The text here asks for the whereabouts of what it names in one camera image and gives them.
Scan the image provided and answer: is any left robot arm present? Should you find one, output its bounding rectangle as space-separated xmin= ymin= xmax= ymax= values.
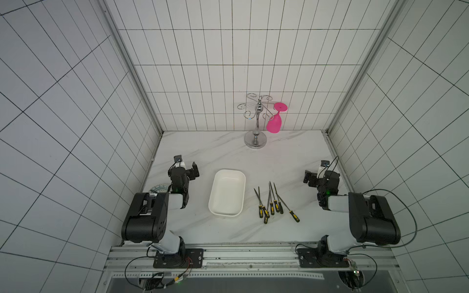
xmin=121 ymin=155 xmax=200 ymax=268

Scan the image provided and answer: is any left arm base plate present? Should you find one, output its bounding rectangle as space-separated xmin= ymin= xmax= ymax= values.
xmin=153 ymin=249 xmax=205 ymax=269

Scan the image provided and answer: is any chrome glass holder stand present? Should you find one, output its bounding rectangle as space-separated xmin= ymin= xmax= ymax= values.
xmin=237 ymin=93 xmax=273 ymax=150

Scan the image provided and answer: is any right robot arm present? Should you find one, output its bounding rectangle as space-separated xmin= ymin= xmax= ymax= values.
xmin=304 ymin=170 xmax=401 ymax=267

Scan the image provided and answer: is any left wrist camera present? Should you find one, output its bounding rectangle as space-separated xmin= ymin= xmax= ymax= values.
xmin=174 ymin=155 xmax=186 ymax=169

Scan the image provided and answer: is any file tool yellow black handle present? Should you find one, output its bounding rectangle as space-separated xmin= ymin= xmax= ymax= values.
xmin=254 ymin=188 xmax=264 ymax=219

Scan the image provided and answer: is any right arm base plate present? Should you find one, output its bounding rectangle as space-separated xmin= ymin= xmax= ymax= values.
xmin=296 ymin=248 xmax=349 ymax=269

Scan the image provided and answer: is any pink plastic wine glass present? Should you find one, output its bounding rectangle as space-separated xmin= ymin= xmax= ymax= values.
xmin=266 ymin=102 xmax=288 ymax=134

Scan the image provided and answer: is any white plastic storage box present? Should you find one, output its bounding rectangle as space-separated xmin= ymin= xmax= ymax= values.
xmin=208 ymin=169 xmax=246 ymax=217

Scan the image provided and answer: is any patterned round plate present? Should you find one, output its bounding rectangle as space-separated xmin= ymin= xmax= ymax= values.
xmin=149 ymin=183 xmax=171 ymax=194

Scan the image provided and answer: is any aluminium mounting rail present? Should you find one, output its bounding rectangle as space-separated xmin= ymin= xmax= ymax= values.
xmin=104 ymin=242 xmax=403 ymax=282

